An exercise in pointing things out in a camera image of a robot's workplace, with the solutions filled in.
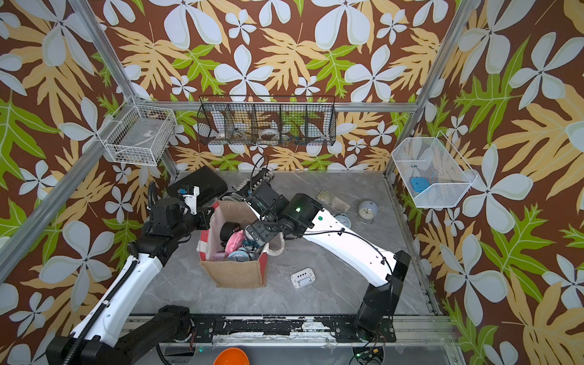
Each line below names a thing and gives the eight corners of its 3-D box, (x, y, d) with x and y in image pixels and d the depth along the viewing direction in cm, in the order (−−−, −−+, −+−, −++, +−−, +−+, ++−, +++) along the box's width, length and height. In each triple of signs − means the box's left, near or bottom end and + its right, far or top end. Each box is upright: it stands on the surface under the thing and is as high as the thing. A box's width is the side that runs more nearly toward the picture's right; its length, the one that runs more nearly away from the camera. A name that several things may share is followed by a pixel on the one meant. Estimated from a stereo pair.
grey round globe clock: (357, 223, 103) (363, 211, 96) (355, 211, 108) (360, 199, 100) (373, 223, 103) (380, 211, 96) (370, 212, 108) (376, 199, 100)
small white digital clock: (293, 290, 85) (294, 287, 82) (289, 277, 88) (289, 274, 85) (316, 281, 87) (316, 278, 84) (311, 269, 90) (311, 266, 87)
